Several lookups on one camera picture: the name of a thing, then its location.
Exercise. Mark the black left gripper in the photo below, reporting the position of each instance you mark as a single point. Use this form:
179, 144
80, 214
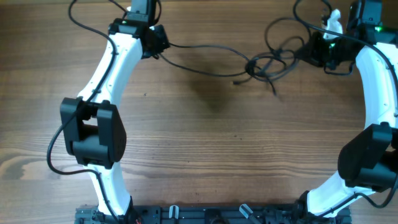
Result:
163, 42

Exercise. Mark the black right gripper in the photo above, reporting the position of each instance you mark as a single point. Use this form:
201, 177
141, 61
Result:
310, 51

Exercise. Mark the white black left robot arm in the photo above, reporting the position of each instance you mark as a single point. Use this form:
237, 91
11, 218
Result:
91, 124

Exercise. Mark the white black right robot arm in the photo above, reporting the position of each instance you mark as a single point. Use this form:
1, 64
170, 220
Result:
368, 163

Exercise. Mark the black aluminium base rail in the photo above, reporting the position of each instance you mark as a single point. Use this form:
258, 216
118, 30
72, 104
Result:
278, 214

